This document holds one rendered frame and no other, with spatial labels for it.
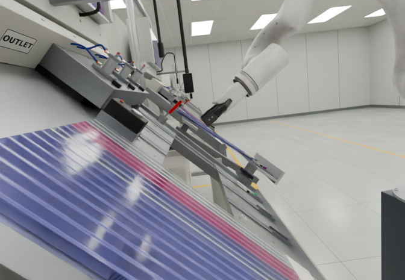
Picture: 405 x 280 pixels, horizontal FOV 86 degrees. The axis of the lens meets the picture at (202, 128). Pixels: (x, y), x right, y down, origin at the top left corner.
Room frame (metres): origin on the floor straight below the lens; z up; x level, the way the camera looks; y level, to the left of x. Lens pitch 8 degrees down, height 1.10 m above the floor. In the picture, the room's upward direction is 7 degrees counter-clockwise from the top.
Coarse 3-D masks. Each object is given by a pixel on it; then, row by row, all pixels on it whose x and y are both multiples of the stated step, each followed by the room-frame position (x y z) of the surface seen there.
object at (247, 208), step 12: (228, 180) 0.68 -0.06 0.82; (228, 192) 0.55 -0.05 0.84; (240, 192) 0.64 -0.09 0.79; (228, 204) 0.47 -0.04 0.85; (240, 204) 0.52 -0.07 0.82; (252, 204) 0.60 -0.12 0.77; (240, 216) 0.44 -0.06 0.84; (252, 216) 0.49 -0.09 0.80; (264, 216) 0.57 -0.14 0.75; (252, 228) 0.42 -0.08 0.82; (264, 228) 0.48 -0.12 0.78; (276, 228) 0.55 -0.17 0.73; (276, 240) 0.46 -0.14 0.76; (288, 252) 0.44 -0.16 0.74; (300, 264) 0.42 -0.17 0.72
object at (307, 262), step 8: (256, 192) 0.78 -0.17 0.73; (264, 200) 0.70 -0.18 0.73; (272, 208) 0.63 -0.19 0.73; (272, 216) 0.61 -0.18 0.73; (280, 224) 0.56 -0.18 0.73; (280, 232) 0.54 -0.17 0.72; (288, 232) 0.51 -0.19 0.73; (288, 240) 0.50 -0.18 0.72; (296, 240) 0.48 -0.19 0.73; (296, 248) 0.46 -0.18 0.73; (296, 256) 0.45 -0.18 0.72; (304, 256) 0.43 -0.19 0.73; (304, 264) 0.42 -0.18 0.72; (312, 264) 0.40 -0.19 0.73; (312, 272) 0.39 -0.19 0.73; (320, 272) 0.38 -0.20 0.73
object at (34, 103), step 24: (0, 72) 0.31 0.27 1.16; (24, 72) 0.37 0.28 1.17; (0, 96) 0.26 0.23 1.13; (24, 96) 0.30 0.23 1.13; (48, 96) 0.35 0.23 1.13; (0, 120) 0.22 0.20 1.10; (24, 120) 0.25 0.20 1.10; (48, 120) 0.28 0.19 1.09; (72, 120) 0.33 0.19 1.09; (144, 144) 0.45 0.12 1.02; (168, 144) 0.58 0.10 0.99; (0, 216) 0.13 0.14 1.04; (72, 264) 0.13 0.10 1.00
